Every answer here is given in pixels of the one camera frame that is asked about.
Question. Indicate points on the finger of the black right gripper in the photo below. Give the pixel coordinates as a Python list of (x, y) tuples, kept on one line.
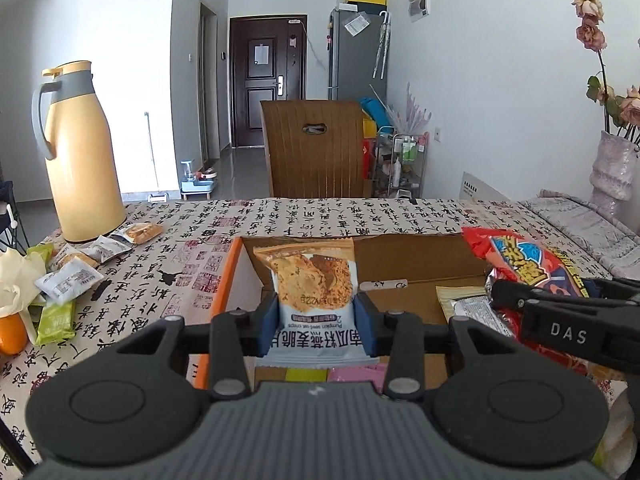
[(601, 294)]

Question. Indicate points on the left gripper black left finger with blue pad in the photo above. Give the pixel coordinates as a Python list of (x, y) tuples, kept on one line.
[(236, 335)]

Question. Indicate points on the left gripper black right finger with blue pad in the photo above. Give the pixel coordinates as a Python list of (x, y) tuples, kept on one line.
[(399, 337)]

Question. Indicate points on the red foil snack bag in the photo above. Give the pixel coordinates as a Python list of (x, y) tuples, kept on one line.
[(519, 260)]

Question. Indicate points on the white pumpkin seed crisp packet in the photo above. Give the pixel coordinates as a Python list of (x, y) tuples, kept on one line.
[(316, 283)]

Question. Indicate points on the pink snack packet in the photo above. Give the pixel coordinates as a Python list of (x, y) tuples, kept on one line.
[(373, 373)]

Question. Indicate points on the beige packet inside box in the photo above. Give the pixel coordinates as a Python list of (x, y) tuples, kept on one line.
[(469, 301)]

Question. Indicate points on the red orange cardboard box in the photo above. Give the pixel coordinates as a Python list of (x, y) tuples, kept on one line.
[(398, 272)]

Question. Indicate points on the green packet inside box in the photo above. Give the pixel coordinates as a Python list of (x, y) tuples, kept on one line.
[(306, 375)]

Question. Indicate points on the calligraphy print tablecloth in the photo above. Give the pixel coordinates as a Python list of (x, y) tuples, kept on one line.
[(179, 271)]

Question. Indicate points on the orange cracker packet by thermos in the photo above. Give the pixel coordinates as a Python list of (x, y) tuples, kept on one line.
[(139, 233)]

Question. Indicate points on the pink ribbed vase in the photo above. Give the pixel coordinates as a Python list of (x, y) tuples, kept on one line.
[(612, 173)]

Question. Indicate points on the white sachet near thermos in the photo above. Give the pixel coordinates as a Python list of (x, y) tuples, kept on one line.
[(74, 279)]

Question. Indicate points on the metal storage trolley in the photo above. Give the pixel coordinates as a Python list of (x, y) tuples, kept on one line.
[(399, 162)]

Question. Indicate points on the green snack packet by oranges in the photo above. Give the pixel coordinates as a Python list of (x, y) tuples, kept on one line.
[(56, 323)]

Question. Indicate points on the wooden chair back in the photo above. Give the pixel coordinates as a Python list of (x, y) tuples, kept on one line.
[(313, 148)]

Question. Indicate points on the front orange mandarin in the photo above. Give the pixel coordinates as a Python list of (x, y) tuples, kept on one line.
[(13, 335)]

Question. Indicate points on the cream fabric flower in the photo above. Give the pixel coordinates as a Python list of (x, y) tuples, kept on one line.
[(18, 290)]

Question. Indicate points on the yellow thermos jug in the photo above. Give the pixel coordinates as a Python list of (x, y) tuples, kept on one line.
[(73, 136)]

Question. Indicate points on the grey refrigerator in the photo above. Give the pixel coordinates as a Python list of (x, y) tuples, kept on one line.
[(356, 45)]

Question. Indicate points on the dark brown entrance door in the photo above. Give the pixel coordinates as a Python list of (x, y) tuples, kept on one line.
[(267, 63)]

